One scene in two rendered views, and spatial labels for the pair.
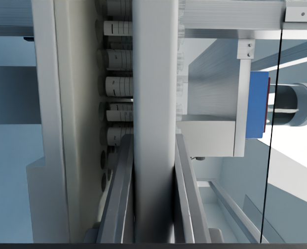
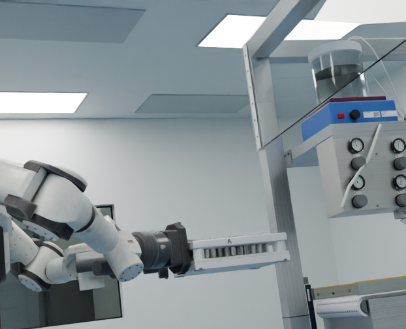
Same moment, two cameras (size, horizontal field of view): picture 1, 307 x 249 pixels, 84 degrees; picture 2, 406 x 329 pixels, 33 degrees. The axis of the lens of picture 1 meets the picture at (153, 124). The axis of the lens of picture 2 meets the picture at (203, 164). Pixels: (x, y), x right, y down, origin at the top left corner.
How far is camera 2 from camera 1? 1.74 m
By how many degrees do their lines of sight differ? 81
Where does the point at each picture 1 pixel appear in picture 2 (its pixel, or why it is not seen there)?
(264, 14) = (263, 162)
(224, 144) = (327, 149)
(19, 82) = not seen: outside the picture
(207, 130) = (324, 172)
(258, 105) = (314, 121)
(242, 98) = (305, 146)
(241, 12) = (265, 179)
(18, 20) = not seen: outside the picture
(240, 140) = (322, 134)
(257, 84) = (306, 130)
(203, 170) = not seen: outside the picture
